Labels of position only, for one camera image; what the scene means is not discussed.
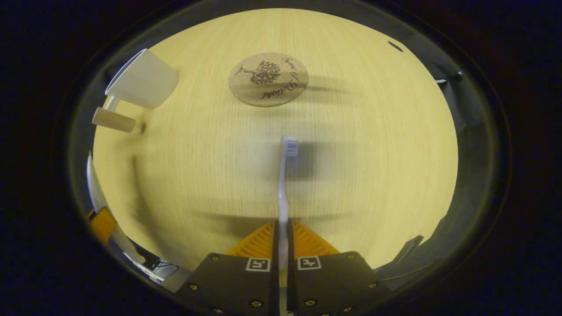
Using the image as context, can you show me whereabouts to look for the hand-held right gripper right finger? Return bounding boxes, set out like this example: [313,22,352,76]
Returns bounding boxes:
[288,219,391,316]

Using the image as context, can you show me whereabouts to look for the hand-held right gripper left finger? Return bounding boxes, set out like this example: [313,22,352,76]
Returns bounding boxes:
[176,219,280,316]

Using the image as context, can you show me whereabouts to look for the white toothpaste tube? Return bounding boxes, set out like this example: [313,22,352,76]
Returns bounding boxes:
[86,151,146,264]

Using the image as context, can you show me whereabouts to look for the white toothbrush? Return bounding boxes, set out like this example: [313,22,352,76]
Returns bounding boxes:
[277,135,300,281]

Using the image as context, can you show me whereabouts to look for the white cup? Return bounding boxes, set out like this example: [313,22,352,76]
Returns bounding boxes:
[91,48,180,133]

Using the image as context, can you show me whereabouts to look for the round cork coaster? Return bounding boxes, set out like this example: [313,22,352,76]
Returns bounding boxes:
[228,53,309,107]

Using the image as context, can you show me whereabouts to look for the light wooden desktop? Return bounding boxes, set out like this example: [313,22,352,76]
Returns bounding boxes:
[90,8,459,281]

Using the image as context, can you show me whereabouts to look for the black desk clamp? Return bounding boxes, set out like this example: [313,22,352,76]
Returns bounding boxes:
[435,72,464,87]
[396,235,425,265]

